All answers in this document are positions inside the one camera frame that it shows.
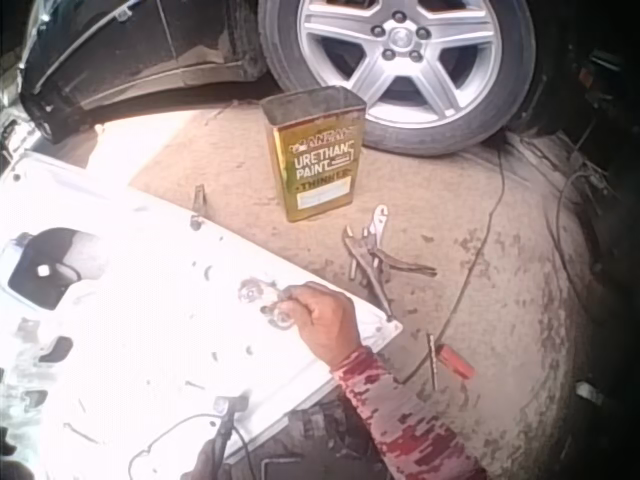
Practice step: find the small metal clip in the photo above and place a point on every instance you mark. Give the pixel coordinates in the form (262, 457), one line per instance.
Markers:
(199, 200)

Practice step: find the person's left hand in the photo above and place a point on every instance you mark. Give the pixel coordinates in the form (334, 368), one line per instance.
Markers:
(206, 462)

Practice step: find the black car body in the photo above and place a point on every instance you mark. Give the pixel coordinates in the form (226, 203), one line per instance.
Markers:
(130, 50)

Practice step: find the silver alloy car wheel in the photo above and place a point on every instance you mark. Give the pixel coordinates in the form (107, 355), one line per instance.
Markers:
(400, 55)

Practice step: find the black ratchet tool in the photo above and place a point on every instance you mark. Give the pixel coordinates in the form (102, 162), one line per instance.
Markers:
(226, 425)

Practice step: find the metal drill bit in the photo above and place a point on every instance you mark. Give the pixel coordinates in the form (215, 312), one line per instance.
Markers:
(432, 360)

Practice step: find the gold rectangular tin can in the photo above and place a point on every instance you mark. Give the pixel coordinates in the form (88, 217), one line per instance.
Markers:
(320, 160)

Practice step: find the small grey metal piece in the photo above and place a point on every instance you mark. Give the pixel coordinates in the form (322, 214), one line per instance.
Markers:
(590, 393)

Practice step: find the white car door panel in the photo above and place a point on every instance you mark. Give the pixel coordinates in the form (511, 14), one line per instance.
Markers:
(150, 310)

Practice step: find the silver adjustable wrench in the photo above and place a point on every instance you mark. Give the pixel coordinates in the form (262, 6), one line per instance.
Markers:
(379, 222)

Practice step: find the person's right hand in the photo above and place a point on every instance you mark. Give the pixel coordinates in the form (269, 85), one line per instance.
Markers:
(327, 322)

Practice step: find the rusty locking pliers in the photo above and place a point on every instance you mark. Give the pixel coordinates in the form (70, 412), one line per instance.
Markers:
(367, 272)

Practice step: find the person's right fingers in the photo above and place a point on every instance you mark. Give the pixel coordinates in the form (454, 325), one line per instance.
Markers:
(303, 306)

